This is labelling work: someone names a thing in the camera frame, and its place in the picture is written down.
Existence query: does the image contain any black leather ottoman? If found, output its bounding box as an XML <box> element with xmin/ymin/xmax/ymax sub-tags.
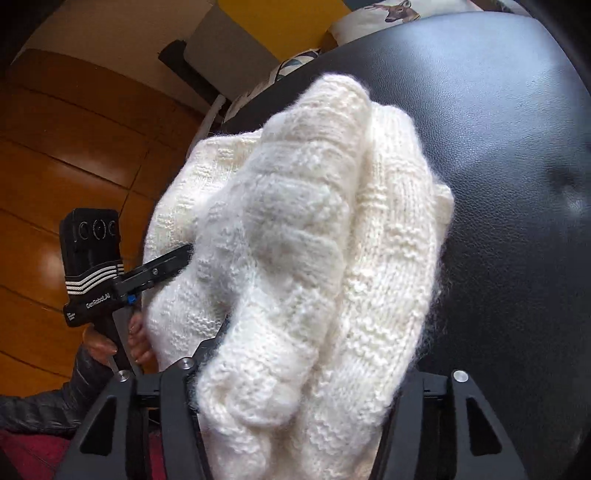
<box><xmin>224</xmin><ymin>12</ymin><xmax>590</xmax><ymax>479</ymax></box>

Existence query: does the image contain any person's left forearm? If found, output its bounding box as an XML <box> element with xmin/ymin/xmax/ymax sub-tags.
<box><xmin>0</xmin><ymin>346</ymin><xmax>113</xmax><ymax>439</ymax></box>

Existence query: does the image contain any deer print pillow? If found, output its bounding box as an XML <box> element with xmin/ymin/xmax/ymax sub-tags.
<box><xmin>329</xmin><ymin>0</ymin><xmax>481</xmax><ymax>46</ymax></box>

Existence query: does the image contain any geometric print pillow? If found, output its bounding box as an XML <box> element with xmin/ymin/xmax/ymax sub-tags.
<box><xmin>223</xmin><ymin>49</ymin><xmax>322</xmax><ymax>122</ymax></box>

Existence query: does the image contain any pink garment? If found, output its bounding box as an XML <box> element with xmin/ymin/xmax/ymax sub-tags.
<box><xmin>1</xmin><ymin>428</ymin><xmax>166</xmax><ymax>479</ymax></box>

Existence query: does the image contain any person's left hand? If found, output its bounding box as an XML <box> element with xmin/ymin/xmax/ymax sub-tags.
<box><xmin>81</xmin><ymin>310</ymin><xmax>157</xmax><ymax>366</ymax></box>

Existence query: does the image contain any cream knitted sweater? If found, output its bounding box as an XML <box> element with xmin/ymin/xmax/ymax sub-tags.
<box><xmin>143</xmin><ymin>74</ymin><xmax>454</xmax><ymax>479</ymax></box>

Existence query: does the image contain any grey yellow blue sofa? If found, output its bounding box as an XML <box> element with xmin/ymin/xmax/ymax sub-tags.
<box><xmin>156</xmin><ymin>0</ymin><xmax>532</xmax><ymax>144</ymax></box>

